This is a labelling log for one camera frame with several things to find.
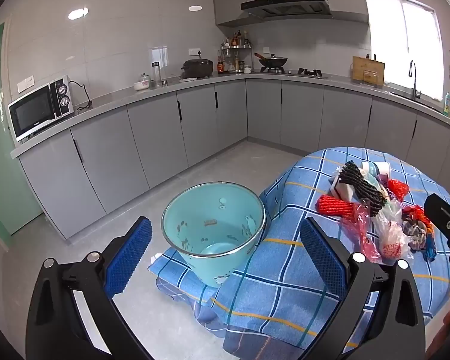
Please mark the teal metal bucket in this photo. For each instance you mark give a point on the teal metal bucket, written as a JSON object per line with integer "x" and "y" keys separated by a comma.
{"x": 210, "y": 210}

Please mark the grey lower kitchen cabinets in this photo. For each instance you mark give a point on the grey lower kitchen cabinets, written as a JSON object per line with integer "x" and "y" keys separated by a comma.
{"x": 153, "y": 138}

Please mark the red plastic bag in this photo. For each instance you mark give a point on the red plastic bag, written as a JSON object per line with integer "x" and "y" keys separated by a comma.
{"x": 363, "y": 240}

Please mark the green door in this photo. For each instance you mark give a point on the green door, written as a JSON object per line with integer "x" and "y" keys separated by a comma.
{"x": 0, "y": 157}

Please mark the short red foam net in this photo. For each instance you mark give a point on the short red foam net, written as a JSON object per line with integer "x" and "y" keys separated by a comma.
{"x": 397, "y": 189}

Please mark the white paper cup blue band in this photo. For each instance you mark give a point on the white paper cup blue band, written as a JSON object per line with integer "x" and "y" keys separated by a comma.
{"x": 378, "y": 167}

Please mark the blue plaid tablecloth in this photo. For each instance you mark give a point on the blue plaid tablecloth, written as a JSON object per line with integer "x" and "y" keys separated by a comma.
{"x": 285, "y": 213}

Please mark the white microwave oven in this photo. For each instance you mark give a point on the white microwave oven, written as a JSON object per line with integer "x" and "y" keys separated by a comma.
{"x": 33, "y": 112}

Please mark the kitchen window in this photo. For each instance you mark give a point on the kitchen window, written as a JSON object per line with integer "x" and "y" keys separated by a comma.
{"x": 397, "y": 37}

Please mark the black range hood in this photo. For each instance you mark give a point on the black range hood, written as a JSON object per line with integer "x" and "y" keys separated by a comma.
{"x": 285, "y": 5}

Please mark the long red foam net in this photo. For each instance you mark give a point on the long red foam net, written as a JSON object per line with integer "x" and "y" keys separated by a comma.
{"x": 335, "y": 206}

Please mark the plaid patterned cloth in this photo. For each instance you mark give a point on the plaid patterned cloth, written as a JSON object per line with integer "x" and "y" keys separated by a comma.
{"x": 416, "y": 232}

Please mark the round ceiling light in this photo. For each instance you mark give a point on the round ceiling light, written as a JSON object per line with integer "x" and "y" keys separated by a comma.
{"x": 195, "y": 8}
{"x": 78, "y": 13}

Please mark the black foam net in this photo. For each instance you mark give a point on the black foam net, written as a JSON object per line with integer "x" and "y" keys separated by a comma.
{"x": 360, "y": 183}

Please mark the white lidded bowl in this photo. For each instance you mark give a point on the white lidded bowl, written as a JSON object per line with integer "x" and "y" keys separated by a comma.
{"x": 141, "y": 83}

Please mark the white wall outlet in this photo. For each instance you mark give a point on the white wall outlet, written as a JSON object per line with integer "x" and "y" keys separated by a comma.
{"x": 194, "y": 51}

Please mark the gas stove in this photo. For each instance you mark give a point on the gas stove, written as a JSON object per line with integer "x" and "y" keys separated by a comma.
{"x": 307, "y": 72}

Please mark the green dish soap bottle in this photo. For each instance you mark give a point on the green dish soap bottle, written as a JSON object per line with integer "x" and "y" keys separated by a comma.
{"x": 446, "y": 105}

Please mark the person's right forearm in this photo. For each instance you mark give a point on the person's right forearm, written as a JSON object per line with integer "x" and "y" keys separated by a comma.
{"x": 448, "y": 330}

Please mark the grey kitchen countertop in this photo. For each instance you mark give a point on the grey kitchen countertop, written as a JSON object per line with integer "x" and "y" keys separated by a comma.
{"x": 108, "y": 101}

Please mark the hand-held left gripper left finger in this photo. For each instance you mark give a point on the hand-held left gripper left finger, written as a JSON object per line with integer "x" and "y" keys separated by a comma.
{"x": 129, "y": 258}

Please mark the white wall switch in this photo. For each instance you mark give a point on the white wall switch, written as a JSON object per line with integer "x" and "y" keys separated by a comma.
{"x": 26, "y": 84}

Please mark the spice rack with bottles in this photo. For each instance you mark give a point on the spice rack with bottles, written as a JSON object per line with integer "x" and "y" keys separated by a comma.
{"x": 235, "y": 50}

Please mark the wooden cutting board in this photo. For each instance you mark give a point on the wooden cutting board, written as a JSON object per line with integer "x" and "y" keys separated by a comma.
{"x": 367, "y": 69}

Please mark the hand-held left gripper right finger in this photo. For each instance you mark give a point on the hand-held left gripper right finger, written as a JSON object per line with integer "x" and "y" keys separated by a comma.
{"x": 322, "y": 255}

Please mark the black rice cooker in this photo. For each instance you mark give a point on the black rice cooker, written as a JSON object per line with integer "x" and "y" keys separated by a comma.
{"x": 198, "y": 68}

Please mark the steel kitchen faucet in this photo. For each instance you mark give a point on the steel kitchen faucet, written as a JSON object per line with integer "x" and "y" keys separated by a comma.
{"x": 415, "y": 82}

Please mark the black wok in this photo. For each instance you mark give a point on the black wok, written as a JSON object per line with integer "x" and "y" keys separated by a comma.
{"x": 273, "y": 60}

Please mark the white paper carton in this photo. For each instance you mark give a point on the white paper carton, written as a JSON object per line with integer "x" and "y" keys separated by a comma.
{"x": 343, "y": 191}

